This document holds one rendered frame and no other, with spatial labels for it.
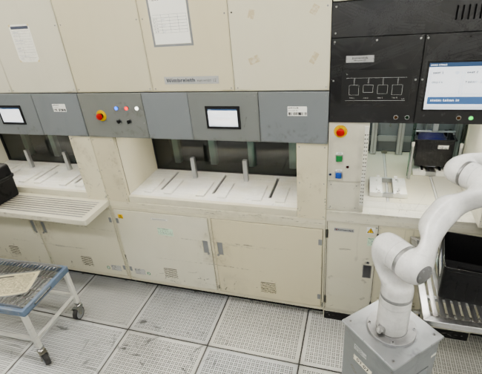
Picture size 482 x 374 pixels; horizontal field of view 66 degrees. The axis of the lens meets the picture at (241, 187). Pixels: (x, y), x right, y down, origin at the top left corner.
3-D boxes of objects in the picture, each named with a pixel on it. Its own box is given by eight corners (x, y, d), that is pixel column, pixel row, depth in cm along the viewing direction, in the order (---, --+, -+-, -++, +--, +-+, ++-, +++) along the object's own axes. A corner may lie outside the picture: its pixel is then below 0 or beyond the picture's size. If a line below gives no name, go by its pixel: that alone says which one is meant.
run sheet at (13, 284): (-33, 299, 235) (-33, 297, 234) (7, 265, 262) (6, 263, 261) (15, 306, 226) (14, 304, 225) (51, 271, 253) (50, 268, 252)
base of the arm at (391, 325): (392, 355, 143) (398, 320, 134) (357, 322, 158) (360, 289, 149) (426, 333, 150) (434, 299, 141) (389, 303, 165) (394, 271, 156)
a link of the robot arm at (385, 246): (395, 310, 138) (403, 260, 127) (362, 280, 154) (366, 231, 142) (420, 299, 142) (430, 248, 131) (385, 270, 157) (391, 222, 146)
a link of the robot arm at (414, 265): (388, 268, 145) (420, 295, 131) (374, 255, 138) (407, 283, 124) (477, 171, 142) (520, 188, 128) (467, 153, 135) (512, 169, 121)
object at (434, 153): (410, 171, 243) (417, 124, 228) (407, 157, 260) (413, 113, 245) (451, 173, 236) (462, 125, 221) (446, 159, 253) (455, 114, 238)
